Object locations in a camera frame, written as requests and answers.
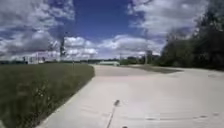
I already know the low pale building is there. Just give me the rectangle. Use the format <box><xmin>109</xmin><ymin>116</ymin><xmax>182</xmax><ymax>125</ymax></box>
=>
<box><xmin>97</xmin><ymin>60</ymin><xmax>121</xmax><ymax>67</ymax></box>

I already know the pole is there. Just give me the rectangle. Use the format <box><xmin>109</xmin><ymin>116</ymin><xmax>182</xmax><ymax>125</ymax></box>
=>
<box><xmin>143</xmin><ymin>49</ymin><xmax>150</xmax><ymax>65</ymax></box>

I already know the pale concrete path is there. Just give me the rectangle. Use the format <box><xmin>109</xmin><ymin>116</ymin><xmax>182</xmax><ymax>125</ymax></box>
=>
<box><xmin>34</xmin><ymin>64</ymin><xmax>224</xmax><ymax>128</ymax></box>

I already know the tall dark mast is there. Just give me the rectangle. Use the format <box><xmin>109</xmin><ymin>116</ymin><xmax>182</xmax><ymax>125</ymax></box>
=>
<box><xmin>58</xmin><ymin>31</ymin><xmax>66</xmax><ymax>63</ymax></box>

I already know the white building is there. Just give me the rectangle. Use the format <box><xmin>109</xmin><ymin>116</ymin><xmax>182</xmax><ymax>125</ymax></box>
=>
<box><xmin>23</xmin><ymin>50</ymin><xmax>61</xmax><ymax>65</ymax></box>

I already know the green grass field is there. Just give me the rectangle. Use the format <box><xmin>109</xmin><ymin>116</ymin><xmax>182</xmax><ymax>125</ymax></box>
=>
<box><xmin>0</xmin><ymin>62</ymin><xmax>96</xmax><ymax>128</ymax></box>

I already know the row of dark trees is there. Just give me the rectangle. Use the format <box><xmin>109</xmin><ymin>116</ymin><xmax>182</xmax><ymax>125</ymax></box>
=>
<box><xmin>155</xmin><ymin>0</ymin><xmax>224</xmax><ymax>71</ymax></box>

